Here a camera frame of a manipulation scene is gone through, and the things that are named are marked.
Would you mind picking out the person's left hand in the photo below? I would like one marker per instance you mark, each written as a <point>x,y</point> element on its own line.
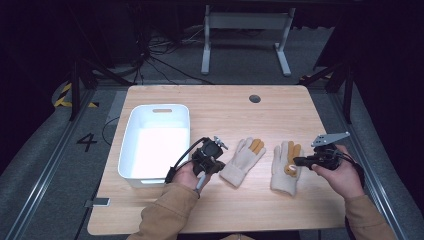
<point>186,176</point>

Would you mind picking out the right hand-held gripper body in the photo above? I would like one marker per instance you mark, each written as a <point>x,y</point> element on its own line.
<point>328,155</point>

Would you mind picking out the cream and orange work glove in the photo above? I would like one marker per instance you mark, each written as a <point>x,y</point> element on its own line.
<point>241,160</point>

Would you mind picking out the person's right hand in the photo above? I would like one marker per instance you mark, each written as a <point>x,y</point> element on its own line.
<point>346,180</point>

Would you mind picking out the white metal desk frame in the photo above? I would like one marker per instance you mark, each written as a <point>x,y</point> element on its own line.
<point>248,20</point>

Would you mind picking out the grey metal floor rail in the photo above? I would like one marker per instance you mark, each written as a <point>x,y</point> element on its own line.
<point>366,156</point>
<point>50,160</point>

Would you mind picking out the white plastic bin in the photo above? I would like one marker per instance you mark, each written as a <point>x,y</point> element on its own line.
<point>160,146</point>

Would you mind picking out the labelled cream and orange glove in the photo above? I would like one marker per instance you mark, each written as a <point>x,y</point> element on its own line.
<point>283,173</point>

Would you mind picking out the black metal stand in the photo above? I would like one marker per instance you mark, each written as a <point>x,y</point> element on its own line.
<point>348,93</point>
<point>76,90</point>

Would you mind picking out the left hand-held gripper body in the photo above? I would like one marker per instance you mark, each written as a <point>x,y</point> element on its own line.
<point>207,154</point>

